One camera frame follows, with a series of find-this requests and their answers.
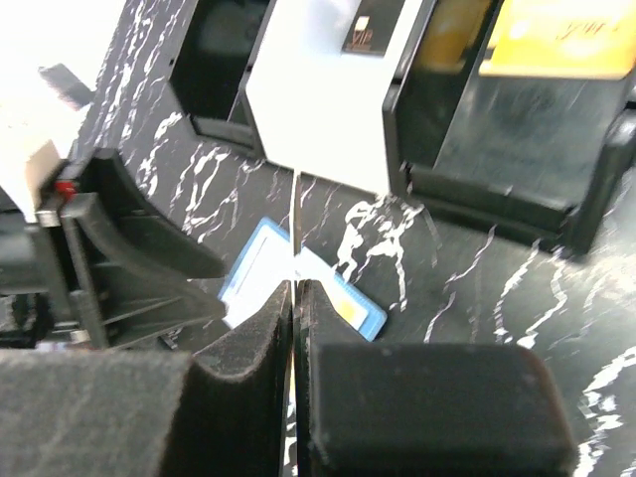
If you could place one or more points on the black left card tray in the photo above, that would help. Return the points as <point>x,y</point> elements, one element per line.
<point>212,61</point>

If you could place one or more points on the black card tray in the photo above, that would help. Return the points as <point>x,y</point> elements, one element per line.
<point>515,117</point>
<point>212,61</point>

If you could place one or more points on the black card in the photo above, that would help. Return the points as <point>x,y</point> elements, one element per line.
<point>372,27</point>

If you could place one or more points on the black right card tray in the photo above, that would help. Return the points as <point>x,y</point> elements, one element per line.
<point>515,117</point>

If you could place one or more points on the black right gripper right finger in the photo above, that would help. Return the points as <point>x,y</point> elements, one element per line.
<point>417,409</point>

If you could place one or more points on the white middle card tray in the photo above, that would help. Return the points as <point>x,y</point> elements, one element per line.
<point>317,109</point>

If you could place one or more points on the blue card holder wallet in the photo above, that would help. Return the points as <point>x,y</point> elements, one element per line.
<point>265,261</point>

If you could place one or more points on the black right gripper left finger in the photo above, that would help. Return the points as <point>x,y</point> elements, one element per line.
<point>144,413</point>

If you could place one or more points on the gold card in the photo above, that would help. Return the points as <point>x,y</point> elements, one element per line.
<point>295,228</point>

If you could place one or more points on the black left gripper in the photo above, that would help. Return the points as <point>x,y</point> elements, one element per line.
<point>86,258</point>

